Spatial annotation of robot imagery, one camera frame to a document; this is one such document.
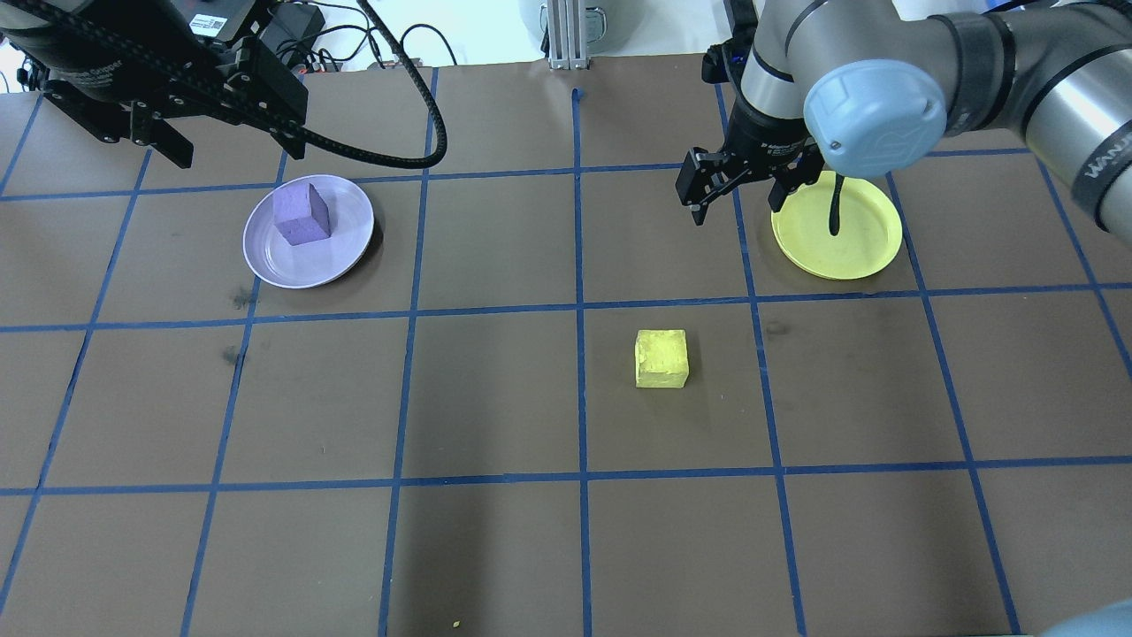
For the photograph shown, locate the purple plastic plate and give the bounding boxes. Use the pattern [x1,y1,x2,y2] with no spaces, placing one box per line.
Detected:
[243,175,375,290]

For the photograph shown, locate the purple foam block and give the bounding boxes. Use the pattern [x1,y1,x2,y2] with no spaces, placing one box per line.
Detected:
[272,181,333,246]

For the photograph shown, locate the thin black desk cable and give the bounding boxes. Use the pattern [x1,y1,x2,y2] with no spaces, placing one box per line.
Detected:
[398,24,461,67]

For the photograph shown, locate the yellow plastic plate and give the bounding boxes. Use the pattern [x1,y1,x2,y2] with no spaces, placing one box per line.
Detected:
[771,171,904,281]

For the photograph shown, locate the black power adapter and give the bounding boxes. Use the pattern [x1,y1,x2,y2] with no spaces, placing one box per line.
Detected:
[265,4,326,47]

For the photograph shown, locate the aluminium profile post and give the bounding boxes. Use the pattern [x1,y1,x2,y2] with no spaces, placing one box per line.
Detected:
[546,0,592,70]

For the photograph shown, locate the yellow foam block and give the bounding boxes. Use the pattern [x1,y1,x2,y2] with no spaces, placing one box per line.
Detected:
[635,329,690,389]

